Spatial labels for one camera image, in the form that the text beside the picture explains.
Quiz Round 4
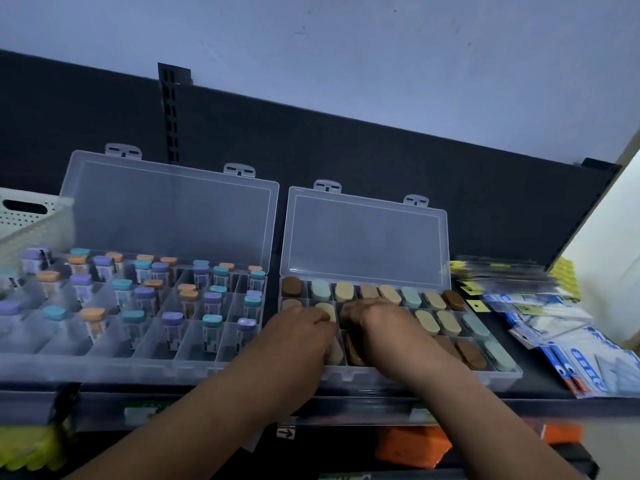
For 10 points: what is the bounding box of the person's right hand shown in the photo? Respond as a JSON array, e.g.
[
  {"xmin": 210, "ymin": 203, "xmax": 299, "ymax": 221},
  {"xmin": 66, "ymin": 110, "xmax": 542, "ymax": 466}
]
[{"xmin": 339, "ymin": 297, "xmax": 466, "ymax": 391}]

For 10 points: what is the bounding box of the person's left hand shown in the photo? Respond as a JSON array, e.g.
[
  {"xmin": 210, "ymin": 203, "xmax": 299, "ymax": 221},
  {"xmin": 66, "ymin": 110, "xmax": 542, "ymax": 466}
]
[{"xmin": 239, "ymin": 305, "xmax": 340, "ymax": 413}]

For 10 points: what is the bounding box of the row of small tubes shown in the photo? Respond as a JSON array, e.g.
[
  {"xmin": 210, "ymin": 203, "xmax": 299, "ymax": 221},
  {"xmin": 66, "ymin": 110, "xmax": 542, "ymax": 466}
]
[{"xmin": 0, "ymin": 247, "xmax": 267, "ymax": 353}]

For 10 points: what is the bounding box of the white perforated plastic basket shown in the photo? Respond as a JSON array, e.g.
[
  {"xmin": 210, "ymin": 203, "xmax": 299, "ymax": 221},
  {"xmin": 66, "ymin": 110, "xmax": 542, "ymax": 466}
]
[{"xmin": 0, "ymin": 187, "xmax": 76, "ymax": 268}]

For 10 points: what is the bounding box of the person's left forearm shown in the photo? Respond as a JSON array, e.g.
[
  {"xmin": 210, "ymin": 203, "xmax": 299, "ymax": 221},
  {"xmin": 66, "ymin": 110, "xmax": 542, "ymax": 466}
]
[{"xmin": 65, "ymin": 364, "xmax": 311, "ymax": 480}]

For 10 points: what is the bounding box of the person's right forearm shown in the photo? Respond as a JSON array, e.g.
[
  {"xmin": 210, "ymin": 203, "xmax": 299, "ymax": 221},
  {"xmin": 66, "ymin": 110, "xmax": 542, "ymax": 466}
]
[{"xmin": 415, "ymin": 364, "xmax": 586, "ymax": 480}]

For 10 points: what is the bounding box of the orange packet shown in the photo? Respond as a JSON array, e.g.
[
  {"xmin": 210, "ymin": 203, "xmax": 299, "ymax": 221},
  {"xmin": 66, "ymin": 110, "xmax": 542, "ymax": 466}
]
[
  {"xmin": 542, "ymin": 423, "xmax": 583, "ymax": 445},
  {"xmin": 375, "ymin": 427, "xmax": 453, "ymax": 469}
]

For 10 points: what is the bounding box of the green white shelf label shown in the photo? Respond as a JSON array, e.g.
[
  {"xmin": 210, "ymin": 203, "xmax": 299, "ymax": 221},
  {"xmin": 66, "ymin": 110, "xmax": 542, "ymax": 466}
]
[{"xmin": 123, "ymin": 402, "xmax": 176, "ymax": 425}]

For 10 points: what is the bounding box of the heap of yellow blue packets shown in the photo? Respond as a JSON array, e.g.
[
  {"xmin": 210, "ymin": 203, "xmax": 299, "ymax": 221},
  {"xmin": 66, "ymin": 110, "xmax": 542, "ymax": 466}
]
[{"xmin": 449, "ymin": 254, "xmax": 640, "ymax": 399}]

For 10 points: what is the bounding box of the narrow black shelf back panel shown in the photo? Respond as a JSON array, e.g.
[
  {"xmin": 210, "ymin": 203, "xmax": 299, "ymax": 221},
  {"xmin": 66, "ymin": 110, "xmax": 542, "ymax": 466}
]
[{"xmin": 177, "ymin": 84, "xmax": 621, "ymax": 275}]

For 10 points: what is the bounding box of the black slotted shelf upright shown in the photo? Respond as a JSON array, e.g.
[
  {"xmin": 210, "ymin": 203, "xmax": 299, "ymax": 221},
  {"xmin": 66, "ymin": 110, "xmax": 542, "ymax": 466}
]
[{"xmin": 157, "ymin": 63, "xmax": 193, "ymax": 165}]

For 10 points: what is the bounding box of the bundle of yellow packets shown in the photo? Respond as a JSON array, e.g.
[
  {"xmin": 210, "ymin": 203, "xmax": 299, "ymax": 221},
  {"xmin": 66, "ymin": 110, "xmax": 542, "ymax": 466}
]
[{"xmin": 0, "ymin": 424, "xmax": 69, "ymax": 471}]

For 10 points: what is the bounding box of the wide black shelf back panel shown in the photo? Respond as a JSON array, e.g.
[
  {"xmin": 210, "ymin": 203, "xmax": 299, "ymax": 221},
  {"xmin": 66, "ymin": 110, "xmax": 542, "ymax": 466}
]
[{"xmin": 0, "ymin": 49, "xmax": 169, "ymax": 195}]

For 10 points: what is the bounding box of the white door frame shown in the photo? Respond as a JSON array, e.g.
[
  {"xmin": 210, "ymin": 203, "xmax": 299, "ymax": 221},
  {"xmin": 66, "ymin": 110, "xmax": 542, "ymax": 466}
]
[{"xmin": 559, "ymin": 144, "xmax": 640, "ymax": 345}]

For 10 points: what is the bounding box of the black shelf end post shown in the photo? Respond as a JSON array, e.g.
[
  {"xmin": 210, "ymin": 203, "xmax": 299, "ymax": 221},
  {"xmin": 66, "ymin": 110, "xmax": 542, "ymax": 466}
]
[{"xmin": 547, "ymin": 158, "xmax": 623, "ymax": 271}]

